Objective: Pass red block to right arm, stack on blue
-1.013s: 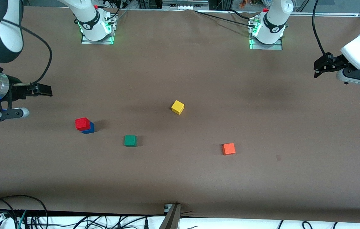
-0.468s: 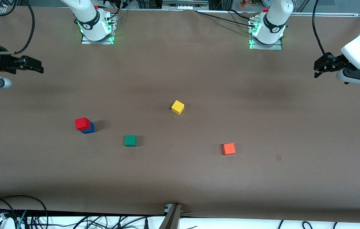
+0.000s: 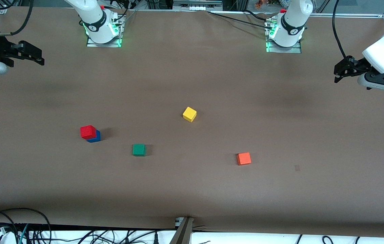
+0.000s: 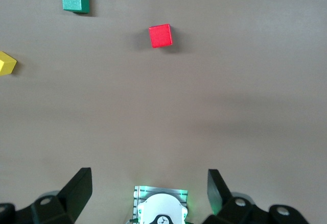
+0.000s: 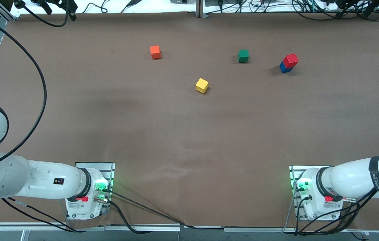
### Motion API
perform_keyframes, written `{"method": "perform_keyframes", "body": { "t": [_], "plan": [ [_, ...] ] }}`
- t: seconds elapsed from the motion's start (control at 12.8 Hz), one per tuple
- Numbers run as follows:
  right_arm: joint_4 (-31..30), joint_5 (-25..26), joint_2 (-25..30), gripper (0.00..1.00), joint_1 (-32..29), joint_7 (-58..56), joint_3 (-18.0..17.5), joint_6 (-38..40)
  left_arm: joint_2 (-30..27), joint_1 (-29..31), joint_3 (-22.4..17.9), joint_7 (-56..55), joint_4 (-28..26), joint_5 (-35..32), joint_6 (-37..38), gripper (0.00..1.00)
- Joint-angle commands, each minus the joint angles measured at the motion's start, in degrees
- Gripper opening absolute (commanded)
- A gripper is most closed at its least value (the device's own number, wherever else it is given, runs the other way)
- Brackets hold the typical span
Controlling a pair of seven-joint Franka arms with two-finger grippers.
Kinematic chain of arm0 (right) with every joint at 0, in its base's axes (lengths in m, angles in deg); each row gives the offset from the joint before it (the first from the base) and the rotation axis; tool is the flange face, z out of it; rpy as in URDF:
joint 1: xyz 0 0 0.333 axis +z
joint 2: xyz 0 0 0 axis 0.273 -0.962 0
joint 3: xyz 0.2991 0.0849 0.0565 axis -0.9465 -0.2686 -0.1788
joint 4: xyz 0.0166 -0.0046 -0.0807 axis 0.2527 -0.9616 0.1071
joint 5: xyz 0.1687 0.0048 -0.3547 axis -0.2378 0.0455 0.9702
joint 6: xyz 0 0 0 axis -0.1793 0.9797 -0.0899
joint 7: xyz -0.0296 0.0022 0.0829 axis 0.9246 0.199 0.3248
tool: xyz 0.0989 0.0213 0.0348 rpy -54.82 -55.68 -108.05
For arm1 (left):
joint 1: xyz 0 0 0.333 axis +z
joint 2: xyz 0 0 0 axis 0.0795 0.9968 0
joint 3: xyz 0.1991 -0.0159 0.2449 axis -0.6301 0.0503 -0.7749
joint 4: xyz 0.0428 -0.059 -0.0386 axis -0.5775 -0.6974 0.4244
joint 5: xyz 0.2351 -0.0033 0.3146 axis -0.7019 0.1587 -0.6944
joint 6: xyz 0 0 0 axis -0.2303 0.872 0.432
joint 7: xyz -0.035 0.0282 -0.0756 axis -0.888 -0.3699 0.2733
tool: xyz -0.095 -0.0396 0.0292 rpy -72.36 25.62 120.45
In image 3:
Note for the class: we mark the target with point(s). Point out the green wooden block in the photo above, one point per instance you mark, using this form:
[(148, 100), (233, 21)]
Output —
[(139, 150)]

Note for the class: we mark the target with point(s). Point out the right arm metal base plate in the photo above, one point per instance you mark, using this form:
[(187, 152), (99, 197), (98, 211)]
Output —
[(93, 45)]

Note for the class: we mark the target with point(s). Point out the orange wooden block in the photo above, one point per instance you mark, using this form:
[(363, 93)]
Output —
[(244, 159)]

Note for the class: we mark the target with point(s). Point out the grey camera mount bar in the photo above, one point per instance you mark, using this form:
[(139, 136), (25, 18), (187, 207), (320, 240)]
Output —
[(183, 234)]

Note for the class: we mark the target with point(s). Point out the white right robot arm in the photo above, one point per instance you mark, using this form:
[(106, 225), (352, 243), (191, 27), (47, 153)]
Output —
[(93, 17)]

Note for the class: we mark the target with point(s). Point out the yellow wooden block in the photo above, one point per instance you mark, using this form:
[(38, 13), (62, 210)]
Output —
[(189, 114)]

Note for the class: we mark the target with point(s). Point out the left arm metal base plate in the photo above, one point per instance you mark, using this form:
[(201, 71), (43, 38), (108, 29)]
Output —
[(293, 50)]

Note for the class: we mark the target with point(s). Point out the red wooden block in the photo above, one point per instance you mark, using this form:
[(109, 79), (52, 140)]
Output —
[(88, 132)]

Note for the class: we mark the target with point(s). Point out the silver network switch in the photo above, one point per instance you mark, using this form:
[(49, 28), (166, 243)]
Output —
[(197, 4)]

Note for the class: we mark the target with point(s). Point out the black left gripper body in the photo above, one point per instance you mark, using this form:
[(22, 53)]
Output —
[(357, 65)]

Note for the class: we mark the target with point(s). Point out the blue wooden block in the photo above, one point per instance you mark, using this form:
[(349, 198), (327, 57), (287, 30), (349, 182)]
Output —
[(97, 137)]

